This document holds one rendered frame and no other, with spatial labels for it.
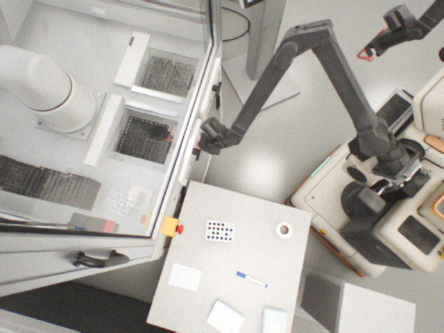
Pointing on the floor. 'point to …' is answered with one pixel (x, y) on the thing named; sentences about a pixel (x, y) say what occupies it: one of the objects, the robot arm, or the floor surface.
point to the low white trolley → (232, 261)
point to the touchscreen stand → (261, 55)
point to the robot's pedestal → (350, 306)
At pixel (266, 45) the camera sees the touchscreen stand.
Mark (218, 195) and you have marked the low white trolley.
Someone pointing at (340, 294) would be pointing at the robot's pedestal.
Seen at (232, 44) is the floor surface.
